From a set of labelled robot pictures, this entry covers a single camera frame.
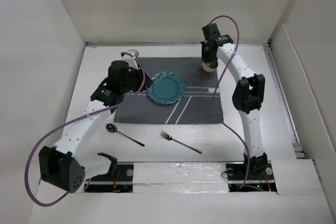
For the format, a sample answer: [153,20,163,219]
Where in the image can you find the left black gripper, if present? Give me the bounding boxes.
[121,65,153,94]

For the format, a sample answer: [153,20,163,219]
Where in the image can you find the teal scalloped plate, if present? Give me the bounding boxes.
[146,71,186,105]

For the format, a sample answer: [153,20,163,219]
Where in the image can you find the grey striped cloth placemat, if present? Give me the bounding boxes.
[113,57,218,124]

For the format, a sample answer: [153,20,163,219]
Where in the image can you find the black fork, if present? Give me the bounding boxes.
[160,131,203,154]

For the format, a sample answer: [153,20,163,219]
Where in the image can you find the black spoon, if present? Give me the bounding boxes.
[106,123,145,147]

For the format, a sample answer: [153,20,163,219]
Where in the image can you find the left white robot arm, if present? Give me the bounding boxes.
[38,59,152,193]

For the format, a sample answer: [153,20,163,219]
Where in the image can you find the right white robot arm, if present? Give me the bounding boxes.
[200,23,268,179]

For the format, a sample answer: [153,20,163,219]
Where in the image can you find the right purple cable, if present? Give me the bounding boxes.
[208,15,260,190]

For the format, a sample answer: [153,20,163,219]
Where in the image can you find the purple cable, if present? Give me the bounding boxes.
[208,15,260,190]
[25,56,146,207]

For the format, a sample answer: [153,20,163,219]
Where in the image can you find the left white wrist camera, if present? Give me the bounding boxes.
[121,49,139,65]

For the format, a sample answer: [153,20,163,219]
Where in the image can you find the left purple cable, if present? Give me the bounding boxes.
[25,56,146,207]

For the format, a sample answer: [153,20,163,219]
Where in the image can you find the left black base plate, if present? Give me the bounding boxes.
[84,163,134,193]

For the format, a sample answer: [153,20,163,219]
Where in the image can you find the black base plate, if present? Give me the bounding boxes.
[84,163,134,193]
[221,163,277,193]

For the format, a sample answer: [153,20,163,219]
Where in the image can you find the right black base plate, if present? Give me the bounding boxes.
[221,163,277,193]

